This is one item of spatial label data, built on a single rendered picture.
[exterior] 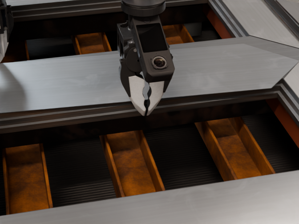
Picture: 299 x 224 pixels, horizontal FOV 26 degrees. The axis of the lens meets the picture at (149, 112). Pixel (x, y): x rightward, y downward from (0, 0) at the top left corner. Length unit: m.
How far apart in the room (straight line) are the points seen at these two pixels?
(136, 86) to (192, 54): 0.26
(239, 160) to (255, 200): 0.35
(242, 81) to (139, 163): 0.26
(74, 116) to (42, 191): 0.16
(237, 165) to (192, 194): 0.34
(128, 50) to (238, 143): 0.40
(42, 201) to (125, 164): 0.18
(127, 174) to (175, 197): 0.32
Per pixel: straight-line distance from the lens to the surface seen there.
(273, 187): 0.99
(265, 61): 1.31
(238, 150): 1.33
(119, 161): 1.30
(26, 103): 1.18
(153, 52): 1.00
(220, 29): 1.59
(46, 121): 1.17
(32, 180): 1.27
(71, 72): 1.26
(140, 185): 1.24
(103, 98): 1.18
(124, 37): 1.06
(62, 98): 1.18
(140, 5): 1.01
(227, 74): 1.25
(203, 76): 1.24
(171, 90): 1.20
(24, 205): 1.22
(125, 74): 1.07
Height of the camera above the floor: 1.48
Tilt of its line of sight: 34 degrees down
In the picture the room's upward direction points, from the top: straight up
